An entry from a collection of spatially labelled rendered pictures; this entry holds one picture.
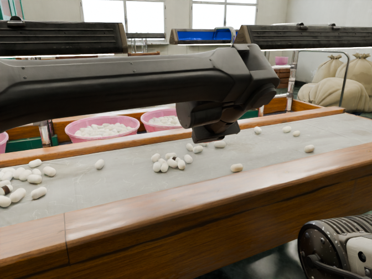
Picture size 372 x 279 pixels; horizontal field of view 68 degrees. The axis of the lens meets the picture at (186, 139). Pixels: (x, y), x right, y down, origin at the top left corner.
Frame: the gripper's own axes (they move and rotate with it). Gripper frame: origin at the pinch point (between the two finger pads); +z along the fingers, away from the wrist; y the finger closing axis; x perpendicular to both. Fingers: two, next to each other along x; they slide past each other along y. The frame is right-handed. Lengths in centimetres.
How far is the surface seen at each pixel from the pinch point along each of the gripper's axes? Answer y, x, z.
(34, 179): 36.9, -1.9, 18.5
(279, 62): -400, -244, 352
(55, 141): 34, -25, 56
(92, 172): 23.4, -1.3, 20.5
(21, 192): 39.1, 1.9, 13.8
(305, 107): -91, -23, 52
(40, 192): 35.2, 2.9, 13.3
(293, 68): -62, -30, 23
